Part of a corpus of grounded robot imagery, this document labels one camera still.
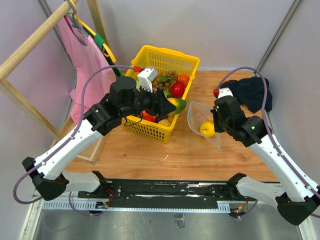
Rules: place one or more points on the orange persimmon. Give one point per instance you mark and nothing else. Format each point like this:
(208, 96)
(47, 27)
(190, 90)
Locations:
(183, 79)

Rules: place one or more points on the grey hanger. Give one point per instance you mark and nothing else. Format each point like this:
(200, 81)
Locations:
(78, 31)

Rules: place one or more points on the green garment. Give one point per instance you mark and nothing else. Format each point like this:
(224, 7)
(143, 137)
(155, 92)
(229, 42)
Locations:
(102, 45)

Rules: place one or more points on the dark navy cloth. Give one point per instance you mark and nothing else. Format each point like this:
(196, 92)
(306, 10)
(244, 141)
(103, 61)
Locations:
(248, 91)

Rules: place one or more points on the red orange fruit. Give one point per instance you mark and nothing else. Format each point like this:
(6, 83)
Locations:
(146, 116)

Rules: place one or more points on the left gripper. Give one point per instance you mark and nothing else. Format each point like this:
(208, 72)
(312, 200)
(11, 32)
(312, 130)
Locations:
(160, 105)

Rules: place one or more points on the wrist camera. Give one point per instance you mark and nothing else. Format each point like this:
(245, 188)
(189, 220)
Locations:
(222, 92)
(146, 78)

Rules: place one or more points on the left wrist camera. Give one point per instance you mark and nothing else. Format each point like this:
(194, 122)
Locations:
(146, 78)

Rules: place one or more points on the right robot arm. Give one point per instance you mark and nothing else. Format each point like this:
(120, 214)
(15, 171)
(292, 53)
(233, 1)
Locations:
(297, 196)

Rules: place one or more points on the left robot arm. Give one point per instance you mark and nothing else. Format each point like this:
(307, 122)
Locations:
(47, 171)

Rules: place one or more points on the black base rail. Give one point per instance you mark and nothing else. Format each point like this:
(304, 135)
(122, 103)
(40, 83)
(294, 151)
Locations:
(163, 194)

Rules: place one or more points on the wooden clothes rack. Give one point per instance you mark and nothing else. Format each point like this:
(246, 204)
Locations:
(92, 153)

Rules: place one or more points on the mango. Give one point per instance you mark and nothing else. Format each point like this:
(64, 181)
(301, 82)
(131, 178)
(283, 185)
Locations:
(180, 105)

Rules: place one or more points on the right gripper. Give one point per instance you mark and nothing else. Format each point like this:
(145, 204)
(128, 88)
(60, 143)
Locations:
(217, 127)

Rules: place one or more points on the yellow plastic basket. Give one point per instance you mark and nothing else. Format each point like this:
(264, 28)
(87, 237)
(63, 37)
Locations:
(164, 60)

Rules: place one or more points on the red apple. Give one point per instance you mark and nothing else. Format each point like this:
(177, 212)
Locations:
(177, 90)

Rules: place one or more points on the yellow hanger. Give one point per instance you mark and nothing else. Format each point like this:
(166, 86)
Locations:
(75, 14)

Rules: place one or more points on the yellow peach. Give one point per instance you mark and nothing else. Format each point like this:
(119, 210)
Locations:
(165, 123)

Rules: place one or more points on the clear zip top bag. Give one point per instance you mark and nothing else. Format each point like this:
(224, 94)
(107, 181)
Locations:
(197, 114)

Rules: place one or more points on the pink shirt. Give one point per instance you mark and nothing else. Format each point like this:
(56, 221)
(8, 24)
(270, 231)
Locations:
(86, 61)

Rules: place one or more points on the green grapes bunch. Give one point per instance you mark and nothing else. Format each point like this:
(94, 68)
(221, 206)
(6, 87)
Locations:
(165, 80)

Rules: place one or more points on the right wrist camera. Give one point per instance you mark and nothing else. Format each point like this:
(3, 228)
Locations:
(222, 92)

